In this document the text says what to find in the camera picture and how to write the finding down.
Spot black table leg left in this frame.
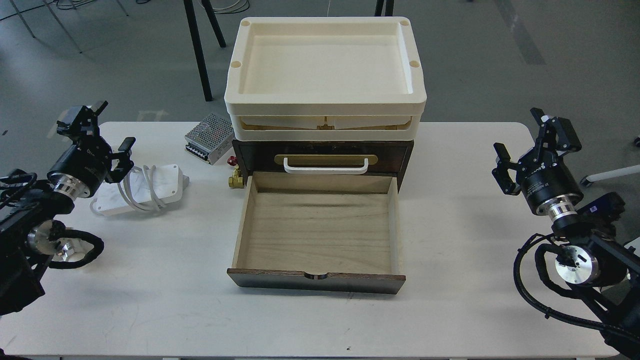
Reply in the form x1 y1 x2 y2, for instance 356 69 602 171
183 0 227 102

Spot cream plastic tray organizer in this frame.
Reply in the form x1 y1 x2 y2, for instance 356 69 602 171
224 16 428 141

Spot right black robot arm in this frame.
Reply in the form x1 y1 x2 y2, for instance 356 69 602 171
491 107 640 360

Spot white power strip with cable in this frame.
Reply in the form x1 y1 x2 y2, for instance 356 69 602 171
89 164 190 216

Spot white cabinet handle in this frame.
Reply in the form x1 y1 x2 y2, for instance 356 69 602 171
283 157 370 175

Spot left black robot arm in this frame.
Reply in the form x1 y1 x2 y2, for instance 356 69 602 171
0 100 136 315

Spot dark wooden cabinet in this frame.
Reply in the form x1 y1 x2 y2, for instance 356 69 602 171
232 139 415 180

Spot black table leg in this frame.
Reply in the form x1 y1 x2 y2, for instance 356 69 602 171
183 0 227 102
374 0 395 17

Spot black table leg right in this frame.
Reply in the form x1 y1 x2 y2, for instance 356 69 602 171
374 0 395 17

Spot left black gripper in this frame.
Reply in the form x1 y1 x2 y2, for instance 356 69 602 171
47 100 137 199

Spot grey metal chair legs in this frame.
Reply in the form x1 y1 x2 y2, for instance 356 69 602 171
1 0 131 55

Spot brass valve red handle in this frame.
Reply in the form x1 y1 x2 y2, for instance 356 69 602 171
227 155 246 189

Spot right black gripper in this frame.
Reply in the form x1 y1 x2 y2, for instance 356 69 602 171
491 107 584 215

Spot white chair base leg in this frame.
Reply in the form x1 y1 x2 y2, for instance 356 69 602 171
579 164 640 188

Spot open wooden drawer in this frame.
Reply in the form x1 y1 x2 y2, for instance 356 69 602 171
227 171 406 295

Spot metal mesh power supply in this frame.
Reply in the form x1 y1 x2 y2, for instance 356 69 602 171
184 112 234 166

